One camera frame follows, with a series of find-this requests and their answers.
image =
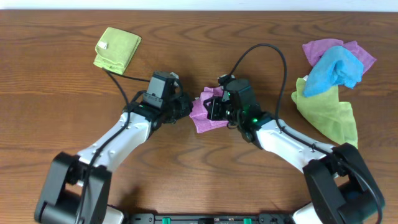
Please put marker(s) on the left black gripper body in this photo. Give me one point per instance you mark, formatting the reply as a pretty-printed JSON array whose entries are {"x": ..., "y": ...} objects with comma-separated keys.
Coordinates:
[{"x": 183, "y": 104}]

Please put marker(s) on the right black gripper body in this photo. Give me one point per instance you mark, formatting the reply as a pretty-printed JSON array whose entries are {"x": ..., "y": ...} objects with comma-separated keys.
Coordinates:
[{"x": 214, "y": 108}]

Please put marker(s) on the purple cloth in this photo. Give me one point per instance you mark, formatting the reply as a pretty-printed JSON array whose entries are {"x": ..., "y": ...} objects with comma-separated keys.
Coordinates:
[
  {"x": 199, "y": 112},
  {"x": 314, "y": 50}
]

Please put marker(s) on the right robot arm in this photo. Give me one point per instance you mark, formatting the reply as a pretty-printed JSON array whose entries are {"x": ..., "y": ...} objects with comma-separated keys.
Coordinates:
[{"x": 341, "y": 187}]

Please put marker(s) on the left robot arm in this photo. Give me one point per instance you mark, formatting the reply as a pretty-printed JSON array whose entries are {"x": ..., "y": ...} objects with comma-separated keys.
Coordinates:
[{"x": 76, "y": 189}]

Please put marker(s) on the folded green cloth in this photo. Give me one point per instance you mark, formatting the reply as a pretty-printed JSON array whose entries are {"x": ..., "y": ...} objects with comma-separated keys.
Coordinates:
[{"x": 115, "y": 50}]

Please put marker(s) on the purple cloth under blue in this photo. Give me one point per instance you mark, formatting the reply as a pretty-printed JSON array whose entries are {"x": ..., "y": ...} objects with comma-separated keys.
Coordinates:
[{"x": 314, "y": 50}]

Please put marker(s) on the crumpled green cloth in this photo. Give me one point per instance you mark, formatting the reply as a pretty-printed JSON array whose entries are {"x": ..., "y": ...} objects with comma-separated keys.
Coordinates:
[{"x": 330, "y": 116}]

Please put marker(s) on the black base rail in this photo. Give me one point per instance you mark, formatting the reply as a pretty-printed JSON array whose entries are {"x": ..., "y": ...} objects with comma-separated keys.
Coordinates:
[{"x": 265, "y": 218}]

